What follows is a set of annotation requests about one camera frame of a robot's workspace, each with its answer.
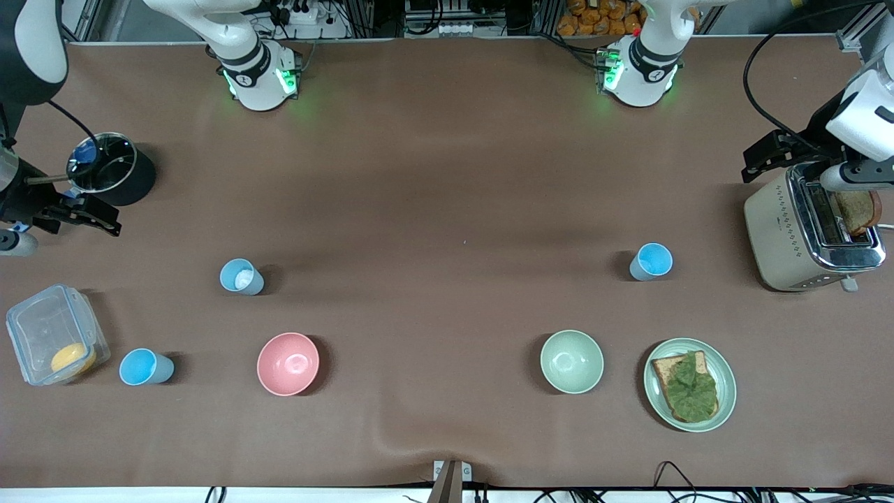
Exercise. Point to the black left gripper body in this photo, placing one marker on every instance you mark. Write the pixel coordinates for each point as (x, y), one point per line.
(814, 135)

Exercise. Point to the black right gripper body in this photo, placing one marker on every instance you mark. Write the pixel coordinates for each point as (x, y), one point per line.
(25, 200)

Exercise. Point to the light blue plastic cup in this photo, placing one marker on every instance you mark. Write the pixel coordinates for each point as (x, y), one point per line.
(143, 367)
(241, 277)
(652, 261)

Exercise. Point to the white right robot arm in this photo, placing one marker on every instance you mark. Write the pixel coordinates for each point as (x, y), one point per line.
(255, 77)

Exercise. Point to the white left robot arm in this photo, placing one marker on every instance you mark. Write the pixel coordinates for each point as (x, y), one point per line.
(639, 70)

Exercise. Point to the glass lid with blue knob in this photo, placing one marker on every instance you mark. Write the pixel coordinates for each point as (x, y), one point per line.
(112, 168)

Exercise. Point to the beige chrome toaster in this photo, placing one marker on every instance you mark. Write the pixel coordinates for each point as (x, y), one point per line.
(775, 237)

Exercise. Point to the dark toast slice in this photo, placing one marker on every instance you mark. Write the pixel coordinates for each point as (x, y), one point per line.
(858, 212)

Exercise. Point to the clear plastic container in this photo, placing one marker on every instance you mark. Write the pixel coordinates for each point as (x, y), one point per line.
(38, 328)

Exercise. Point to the orange round food piece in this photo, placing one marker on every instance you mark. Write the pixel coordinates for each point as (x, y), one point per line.
(72, 359)

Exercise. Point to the bag of orange buns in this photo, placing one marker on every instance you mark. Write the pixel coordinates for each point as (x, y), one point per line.
(601, 17)

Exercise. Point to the pale green plate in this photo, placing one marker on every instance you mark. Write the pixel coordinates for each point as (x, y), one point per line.
(726, 384)

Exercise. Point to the brown bread slice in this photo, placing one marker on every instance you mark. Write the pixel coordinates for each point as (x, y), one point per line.
(660, 367)

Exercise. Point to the green lettuce leaf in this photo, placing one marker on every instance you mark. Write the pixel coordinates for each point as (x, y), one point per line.
(691, 391)

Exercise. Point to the pink bowl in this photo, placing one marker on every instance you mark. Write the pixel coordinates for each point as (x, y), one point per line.
(288, 364)

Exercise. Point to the pale green bowl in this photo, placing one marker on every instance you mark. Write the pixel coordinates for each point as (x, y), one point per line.
(571, 362)

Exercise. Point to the white power strip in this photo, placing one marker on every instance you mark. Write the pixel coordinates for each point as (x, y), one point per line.
(304, 14)

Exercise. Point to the white socket strip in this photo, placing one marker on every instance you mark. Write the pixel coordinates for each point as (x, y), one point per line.
(457, 30)

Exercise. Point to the aluminium frame profile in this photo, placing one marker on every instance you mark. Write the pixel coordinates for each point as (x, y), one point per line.
(91, 17)
(855, 35)

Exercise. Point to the grey metal bracket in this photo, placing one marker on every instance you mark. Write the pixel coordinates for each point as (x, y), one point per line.
(451, 482)

